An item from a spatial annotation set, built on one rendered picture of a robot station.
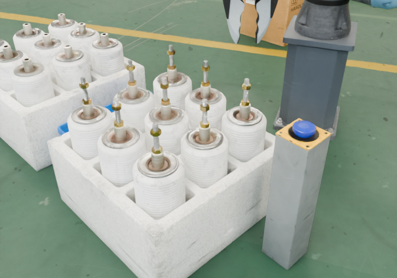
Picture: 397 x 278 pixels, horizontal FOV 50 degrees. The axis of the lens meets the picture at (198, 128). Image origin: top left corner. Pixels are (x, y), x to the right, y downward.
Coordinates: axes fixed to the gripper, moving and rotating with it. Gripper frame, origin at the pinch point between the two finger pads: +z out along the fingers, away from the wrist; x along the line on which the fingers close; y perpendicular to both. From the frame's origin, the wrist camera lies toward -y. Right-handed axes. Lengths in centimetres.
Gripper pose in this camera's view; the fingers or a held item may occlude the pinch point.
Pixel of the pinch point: (247, 38)
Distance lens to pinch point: 82.0
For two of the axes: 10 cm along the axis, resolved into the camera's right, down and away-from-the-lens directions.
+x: -10.0, 0.3, -0.4
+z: 0.0, 8.3, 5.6
